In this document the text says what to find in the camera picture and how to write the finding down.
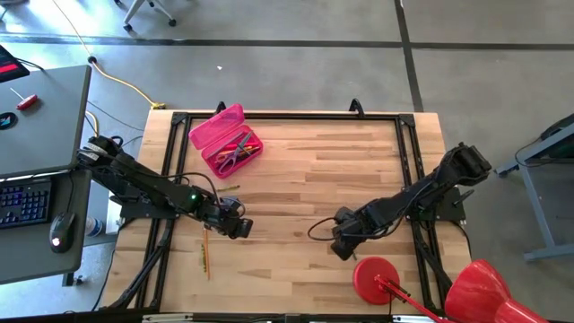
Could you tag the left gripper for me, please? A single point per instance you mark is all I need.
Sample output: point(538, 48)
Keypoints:
point(226, 217)

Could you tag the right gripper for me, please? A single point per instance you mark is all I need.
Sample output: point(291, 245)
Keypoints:
point(345, 231)

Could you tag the short olive pencil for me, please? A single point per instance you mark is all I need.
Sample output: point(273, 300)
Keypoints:
point(228, 187)

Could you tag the orange pencil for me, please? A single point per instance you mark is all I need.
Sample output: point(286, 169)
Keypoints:
point(249, 153)
point(206, 253)

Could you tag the green patterned pencil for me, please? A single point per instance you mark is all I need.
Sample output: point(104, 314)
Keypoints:
point(203, 259)

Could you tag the pink plastic pencil box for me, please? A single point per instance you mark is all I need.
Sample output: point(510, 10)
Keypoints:
point(215, 128)

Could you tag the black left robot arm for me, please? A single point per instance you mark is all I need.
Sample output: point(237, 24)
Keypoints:
point(143, 184)

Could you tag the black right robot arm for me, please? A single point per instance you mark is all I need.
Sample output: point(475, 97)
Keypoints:
point(417, 193)

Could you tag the white box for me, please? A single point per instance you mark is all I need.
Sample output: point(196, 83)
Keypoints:
point(112, 222)

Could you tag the red desk lamp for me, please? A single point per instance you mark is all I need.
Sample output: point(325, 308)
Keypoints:
point(372, 278)

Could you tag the black table clamp hook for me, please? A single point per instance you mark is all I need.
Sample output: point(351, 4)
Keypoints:
point(356, 107)
point(220, 107)

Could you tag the black clamp lever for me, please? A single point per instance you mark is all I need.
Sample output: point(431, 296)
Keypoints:
point(464, 197)

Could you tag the black computer mouse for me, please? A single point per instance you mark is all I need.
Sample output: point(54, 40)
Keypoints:
point(62, 231)

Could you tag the black backlit keyboard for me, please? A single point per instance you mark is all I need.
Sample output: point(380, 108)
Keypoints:
point(24, 204)

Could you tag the grey desk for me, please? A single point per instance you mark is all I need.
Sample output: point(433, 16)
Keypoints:
point(45, 125)

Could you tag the office chair with grey base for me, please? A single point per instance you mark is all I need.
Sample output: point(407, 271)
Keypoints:
point(134, 11)

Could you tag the grey metal table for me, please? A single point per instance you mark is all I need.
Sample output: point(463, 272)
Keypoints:
point(560, 145)

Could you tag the black rounded device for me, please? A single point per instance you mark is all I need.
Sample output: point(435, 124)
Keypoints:
point(558, 130)

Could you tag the round dark sticker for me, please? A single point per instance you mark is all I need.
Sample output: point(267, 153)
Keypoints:
point(6, 121)

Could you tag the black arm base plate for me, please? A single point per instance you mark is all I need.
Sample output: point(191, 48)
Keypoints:
point(134, 212)
point(448, 211)

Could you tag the black stereo camera box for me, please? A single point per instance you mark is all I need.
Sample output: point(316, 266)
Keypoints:
point(291, 319)

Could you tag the black aluminium frame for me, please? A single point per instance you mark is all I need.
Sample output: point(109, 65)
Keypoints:
point(291, 116)

